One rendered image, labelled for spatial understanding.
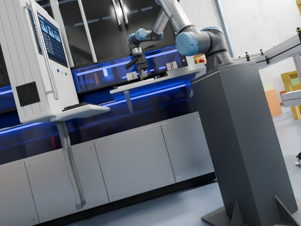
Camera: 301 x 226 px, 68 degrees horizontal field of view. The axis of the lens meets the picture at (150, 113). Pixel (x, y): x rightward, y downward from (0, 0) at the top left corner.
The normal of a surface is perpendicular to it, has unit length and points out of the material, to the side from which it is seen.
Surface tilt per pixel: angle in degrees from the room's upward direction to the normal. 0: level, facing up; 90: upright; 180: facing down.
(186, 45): 97
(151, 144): 90
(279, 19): 90
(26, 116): 90
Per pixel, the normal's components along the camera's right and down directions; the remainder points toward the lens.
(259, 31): 0.36, -0.12
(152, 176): 0.07, -0.05
